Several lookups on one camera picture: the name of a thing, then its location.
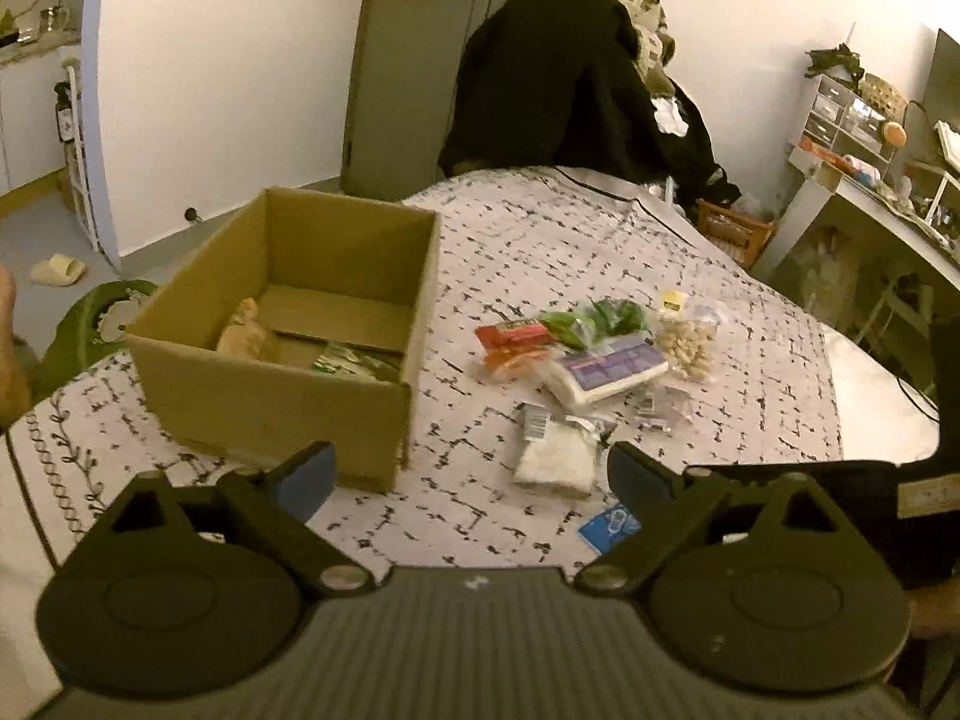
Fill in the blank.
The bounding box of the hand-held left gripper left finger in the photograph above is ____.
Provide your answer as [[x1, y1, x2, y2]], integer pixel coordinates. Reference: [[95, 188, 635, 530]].
[[97, 441, 374, 602]]

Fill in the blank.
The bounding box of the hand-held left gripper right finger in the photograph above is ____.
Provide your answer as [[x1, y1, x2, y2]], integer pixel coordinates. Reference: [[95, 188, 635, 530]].
[[575, 441, 853, 599]]

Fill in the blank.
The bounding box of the small blue packet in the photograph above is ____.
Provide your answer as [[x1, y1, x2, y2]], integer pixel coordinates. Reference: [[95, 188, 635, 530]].
[[576, 501, 638, 542]]

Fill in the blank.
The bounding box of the white cracker packet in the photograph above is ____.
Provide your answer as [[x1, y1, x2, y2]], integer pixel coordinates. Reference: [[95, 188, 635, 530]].
[[514, 403, 620, 498]]

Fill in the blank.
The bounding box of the brown cardboard box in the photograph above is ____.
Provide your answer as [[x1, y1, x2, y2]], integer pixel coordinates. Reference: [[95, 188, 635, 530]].
[[124, 187, 442, 492]]

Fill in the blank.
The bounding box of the purple and white snack packet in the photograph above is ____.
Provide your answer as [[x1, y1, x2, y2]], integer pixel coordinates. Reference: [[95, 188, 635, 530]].
[[541, 337, 670, 410]]

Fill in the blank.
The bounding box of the clear bag of nuts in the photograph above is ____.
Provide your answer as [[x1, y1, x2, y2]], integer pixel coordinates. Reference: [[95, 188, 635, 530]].
[[654, 291, 728, 383]]

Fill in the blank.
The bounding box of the person's right forearm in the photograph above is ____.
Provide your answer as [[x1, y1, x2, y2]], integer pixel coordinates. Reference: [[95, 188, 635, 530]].
[[906, 583, 960, 640]]

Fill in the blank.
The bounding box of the small clear wrapped candy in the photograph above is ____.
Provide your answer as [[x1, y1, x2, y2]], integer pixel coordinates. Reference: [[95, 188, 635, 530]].
[[660, 382, 695, 422], [631, 394, 673, 434]]

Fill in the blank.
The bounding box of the green printed packet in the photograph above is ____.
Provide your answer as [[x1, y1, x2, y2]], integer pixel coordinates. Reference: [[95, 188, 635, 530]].
[[311, 341, 403, 383]]

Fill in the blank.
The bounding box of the green snack packet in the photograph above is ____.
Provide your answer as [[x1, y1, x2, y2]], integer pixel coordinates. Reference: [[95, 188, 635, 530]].
[[589, 298, 652, 338], [540, 311, 598, 350]]

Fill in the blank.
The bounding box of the tan bread snack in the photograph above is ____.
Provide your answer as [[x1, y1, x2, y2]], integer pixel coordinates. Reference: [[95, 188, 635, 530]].
[[216, 298, 272, 358]]

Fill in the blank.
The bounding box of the red snack packet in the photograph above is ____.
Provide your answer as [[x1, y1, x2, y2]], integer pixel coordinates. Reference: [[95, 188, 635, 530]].
[[475, 317, 553, 353]]

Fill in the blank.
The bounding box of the white patterned bed cover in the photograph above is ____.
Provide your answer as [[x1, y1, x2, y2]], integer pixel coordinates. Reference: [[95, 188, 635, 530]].
[[4, 165, 845, 587]]

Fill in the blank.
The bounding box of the wicker basket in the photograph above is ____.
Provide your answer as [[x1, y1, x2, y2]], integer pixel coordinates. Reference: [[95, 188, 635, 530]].
[[697, 199, 778, 268]]

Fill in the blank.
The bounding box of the green cartoon rug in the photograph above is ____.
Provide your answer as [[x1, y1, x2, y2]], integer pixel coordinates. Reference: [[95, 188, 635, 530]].
[[34, 280, 160, 395]]

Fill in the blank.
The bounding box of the person's bare foot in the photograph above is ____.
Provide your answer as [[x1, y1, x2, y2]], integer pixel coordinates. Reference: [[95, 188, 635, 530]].
[[0, 268, 32, 422]]

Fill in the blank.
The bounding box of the beige slipper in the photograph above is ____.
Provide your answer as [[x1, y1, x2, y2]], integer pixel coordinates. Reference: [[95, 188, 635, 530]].
[[30, 256, 88, 287]]

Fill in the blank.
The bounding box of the white desk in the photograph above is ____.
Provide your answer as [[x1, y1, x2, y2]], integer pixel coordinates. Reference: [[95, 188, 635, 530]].
[[750, 142, 960, 391]]

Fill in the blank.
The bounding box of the white clothing tag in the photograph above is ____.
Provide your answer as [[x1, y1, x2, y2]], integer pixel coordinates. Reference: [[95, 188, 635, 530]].
[[651, 94, 691, 137]]

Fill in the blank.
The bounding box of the white storage rack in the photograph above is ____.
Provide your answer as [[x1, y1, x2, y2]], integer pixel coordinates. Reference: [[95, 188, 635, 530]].
[[56, 64, 103, 250]]

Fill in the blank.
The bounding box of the black jacket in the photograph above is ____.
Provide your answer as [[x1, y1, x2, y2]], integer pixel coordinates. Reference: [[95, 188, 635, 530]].
[[439, 0, 741, 205]]

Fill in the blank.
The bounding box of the grey-green door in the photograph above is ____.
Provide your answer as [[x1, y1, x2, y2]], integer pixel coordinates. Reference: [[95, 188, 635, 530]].
[[341, 0, 580, 201]]

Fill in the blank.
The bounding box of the white drawer organiser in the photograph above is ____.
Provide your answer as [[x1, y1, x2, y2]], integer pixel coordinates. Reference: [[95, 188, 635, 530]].
[[799, 75, 905, 166]]

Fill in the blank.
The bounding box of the dark bottle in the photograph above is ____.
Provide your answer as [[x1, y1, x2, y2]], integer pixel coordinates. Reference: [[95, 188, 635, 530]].
[[54, 82, 78, 145]]

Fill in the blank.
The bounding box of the white kitchen cabinet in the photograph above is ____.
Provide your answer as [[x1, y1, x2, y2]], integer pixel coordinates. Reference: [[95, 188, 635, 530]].
[[0, 45, 83, 197]]

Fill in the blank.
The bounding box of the dark monitor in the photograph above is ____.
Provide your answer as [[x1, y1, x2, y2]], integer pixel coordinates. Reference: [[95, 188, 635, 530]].
[[926, 28, 960, 160]]

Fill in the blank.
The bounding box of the camouflage clothing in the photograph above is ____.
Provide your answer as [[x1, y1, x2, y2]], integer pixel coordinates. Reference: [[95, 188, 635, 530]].
[[592, 0, 680, 91]]

